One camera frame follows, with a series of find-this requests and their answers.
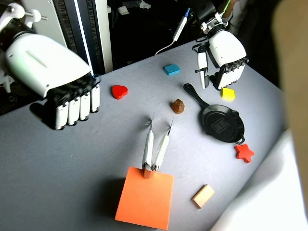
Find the metal tongs with white tape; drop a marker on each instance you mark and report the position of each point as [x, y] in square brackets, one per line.
[150, 142]

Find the yellow block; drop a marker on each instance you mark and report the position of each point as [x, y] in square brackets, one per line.
[227, 93]

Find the grey table cloth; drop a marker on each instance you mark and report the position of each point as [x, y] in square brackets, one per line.
[72, 156]

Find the large orange foam block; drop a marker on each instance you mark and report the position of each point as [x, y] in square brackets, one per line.
[144, 202]

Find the beige panel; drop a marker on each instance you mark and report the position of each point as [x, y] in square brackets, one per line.
[296, 72]

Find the small black frying pan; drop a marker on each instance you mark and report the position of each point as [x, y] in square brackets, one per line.
[223, 125]

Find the white backdrop cloth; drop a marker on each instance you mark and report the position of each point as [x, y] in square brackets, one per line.
[264, 197]

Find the beige wooden block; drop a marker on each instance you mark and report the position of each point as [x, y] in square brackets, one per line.
[203, 196]

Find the blue block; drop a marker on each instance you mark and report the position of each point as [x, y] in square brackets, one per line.
[172, 69]

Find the red star block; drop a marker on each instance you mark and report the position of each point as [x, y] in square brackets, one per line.
[243, 152]

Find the white crumpled scrap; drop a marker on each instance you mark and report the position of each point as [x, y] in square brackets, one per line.
[145, 4]

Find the red heart block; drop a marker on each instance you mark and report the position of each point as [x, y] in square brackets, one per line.
[119, 92]

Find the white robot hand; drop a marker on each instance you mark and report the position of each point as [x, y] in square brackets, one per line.
[36, 62]
[226, 50]

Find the white cabinet with black strips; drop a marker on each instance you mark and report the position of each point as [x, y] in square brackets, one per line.
[55, 26]

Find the brown rock piece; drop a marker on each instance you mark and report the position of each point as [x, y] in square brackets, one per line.
[178, 106]

